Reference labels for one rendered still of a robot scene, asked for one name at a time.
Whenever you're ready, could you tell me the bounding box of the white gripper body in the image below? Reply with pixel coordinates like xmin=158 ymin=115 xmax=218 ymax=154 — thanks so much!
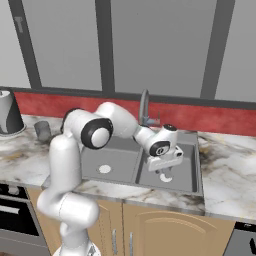
xmin=145 ymin=153 xmax=184 ymax=173

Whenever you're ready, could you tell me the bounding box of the black and grey oven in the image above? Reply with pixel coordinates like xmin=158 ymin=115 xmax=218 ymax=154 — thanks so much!
xmin=0 ymin=182 xmax=52 ymax=256

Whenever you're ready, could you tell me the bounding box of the silver cupboard door handle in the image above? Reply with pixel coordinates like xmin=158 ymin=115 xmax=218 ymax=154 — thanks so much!
xmin=128 ymin=231 xmax=134 ymax=256
xmin=111 ymin=228 xmax=118 ymax=256

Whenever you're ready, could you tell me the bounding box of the grey dishwasher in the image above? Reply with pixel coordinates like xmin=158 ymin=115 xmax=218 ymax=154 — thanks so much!
xmin=221 ymin=221 xmax=256 ymax=256

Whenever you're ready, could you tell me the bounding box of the grey double basin sink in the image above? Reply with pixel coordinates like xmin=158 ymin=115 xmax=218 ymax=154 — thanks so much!
xmin=42 ymin=128 xmax=205 ymax=198

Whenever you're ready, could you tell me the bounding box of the light wood arched cupboard door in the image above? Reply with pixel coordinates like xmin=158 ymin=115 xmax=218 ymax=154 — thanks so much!
xmin=122 ymin=202 xmax=236 ymax=256

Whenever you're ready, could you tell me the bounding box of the grey framed window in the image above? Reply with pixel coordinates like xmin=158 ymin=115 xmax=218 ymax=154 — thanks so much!
xmin=0 ymin=0 xmax=256 ymax=103

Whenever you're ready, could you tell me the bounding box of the grey curved tap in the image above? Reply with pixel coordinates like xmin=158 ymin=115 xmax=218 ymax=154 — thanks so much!
xmin=137 ymin=88 xmax=161 ymax=128

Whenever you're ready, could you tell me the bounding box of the dark grey and white kettle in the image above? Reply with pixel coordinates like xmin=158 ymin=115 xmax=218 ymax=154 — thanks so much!
xmin=0 ymin=88 xmax=27 ymax=136

